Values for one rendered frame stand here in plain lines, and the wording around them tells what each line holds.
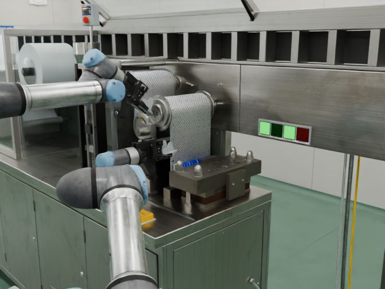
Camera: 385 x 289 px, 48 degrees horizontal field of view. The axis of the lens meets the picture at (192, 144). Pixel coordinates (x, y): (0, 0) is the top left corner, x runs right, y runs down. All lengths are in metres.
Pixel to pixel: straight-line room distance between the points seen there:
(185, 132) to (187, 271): 0.57
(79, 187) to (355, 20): 1.05
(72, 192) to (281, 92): 0.94
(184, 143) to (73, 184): 0.73
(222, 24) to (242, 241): 0.93
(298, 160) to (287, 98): 2.87
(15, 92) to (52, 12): 6.45
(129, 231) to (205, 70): 1.13
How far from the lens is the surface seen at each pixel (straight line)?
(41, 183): 2.14
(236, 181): 1.76
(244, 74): 1.86
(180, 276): 1.62
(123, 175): 1.18
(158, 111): 1.74
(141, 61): 2.00
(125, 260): 0.99
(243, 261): 1.89
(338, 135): 1.65
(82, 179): 1.18
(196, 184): 1.62
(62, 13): 7.76
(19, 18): 7.44
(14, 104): 1.26
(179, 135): 1.78
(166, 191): 1.80
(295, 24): 1.72
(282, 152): 4.67
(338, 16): 1.64
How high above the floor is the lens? 1.54
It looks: 14 degrees down
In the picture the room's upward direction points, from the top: straight up
